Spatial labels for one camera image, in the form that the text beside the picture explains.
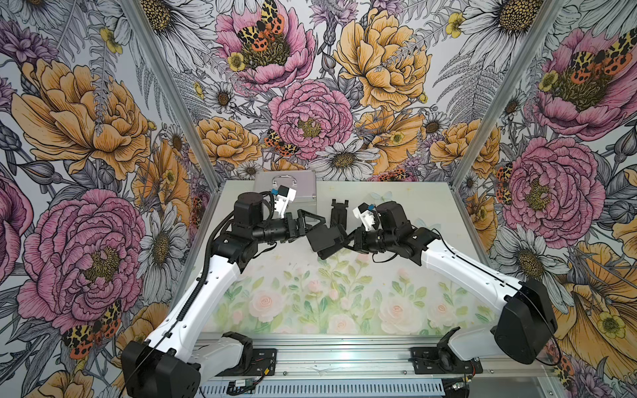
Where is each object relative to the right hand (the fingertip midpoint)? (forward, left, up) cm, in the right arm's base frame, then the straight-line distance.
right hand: (342, 249), depth 77 cm
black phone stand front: (+24, -1, -12) cm, 27 cm away
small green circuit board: (-31, +31, -21) cm, 48 cm away
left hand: (-1, +7, +10) cm, 12 cm away
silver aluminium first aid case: (+37, +13, -6) cm, 39 cm away
